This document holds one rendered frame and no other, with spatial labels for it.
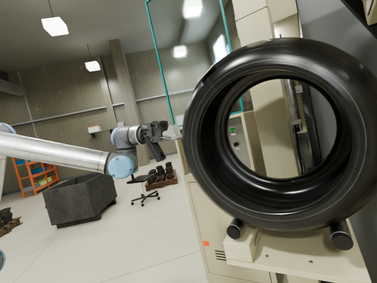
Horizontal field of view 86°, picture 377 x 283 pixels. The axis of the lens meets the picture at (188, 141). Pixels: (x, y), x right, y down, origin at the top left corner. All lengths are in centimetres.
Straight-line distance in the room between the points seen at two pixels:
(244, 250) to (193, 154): 34
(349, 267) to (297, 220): 19
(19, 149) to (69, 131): 1053
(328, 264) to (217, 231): 101
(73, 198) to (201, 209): 284
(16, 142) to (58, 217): 343
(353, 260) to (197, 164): 50
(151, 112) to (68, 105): 397
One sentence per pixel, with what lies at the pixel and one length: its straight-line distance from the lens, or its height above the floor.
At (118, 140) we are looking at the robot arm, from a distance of 97.
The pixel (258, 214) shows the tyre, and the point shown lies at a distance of 65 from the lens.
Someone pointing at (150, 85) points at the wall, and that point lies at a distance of 1096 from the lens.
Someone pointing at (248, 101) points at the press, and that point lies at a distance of 698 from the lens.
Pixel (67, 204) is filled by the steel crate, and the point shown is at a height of 42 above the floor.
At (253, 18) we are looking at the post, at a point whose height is 163.
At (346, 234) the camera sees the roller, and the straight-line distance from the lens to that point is 66.
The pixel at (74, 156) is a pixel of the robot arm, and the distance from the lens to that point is 88.
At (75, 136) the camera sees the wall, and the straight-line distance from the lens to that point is 1137.
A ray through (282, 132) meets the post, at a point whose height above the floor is 115.
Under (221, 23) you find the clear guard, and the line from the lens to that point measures 146.
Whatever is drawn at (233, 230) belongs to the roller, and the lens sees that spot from 71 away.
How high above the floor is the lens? 126
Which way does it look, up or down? 4 degrees down
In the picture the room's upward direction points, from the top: 13 degrees counter-clockwise
